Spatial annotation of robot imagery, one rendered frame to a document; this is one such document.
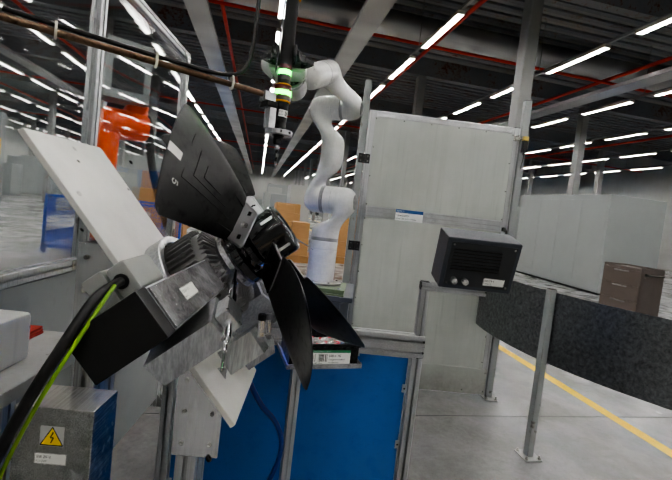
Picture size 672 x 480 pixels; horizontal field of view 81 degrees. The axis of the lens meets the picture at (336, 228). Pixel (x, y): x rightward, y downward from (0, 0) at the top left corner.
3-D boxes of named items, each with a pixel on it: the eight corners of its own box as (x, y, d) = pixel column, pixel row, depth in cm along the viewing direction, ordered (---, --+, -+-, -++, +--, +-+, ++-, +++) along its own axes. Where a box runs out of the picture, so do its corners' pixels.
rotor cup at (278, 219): (252, 288, 86) (302, 255, 86) (214, 233, 85) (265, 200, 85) (262, 276, 100) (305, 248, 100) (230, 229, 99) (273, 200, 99)
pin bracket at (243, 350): (216, 352, 89) (249, 330, 89) (224, 346, 94) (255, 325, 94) (230, 375, 88) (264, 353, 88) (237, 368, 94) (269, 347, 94)
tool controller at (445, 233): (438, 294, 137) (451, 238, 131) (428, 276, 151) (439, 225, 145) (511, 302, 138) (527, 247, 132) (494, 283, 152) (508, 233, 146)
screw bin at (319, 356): (287, 368, 113) (290, 344, 112) (279, 346, 129) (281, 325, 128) (358, 367, 119) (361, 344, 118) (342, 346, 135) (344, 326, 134)
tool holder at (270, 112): (265, 129, 94) (269, 88, 94) (252, 132, 100) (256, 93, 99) (297, 137, 100) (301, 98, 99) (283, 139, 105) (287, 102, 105)
